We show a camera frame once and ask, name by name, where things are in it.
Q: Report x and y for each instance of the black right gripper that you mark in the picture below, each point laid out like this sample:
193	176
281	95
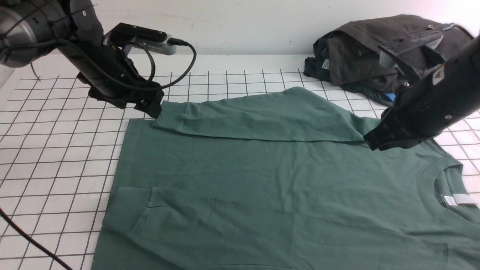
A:
449	93

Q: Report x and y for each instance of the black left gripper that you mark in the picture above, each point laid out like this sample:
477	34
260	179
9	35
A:
112	74

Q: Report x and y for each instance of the green long-sleeve top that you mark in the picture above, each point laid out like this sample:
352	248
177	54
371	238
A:
281	181

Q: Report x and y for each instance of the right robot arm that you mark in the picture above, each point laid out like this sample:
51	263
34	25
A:
469	53

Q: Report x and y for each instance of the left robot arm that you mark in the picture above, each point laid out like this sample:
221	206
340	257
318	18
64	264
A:
31	29

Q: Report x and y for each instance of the blue garment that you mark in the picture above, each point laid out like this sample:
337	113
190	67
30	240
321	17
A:
390	96

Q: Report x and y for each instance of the dark grey crumpled garment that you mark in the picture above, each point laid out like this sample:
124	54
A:
348	57

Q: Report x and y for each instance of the white grid table mat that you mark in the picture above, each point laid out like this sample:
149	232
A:
60	148

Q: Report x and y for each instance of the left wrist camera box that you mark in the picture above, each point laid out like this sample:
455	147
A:
126	37

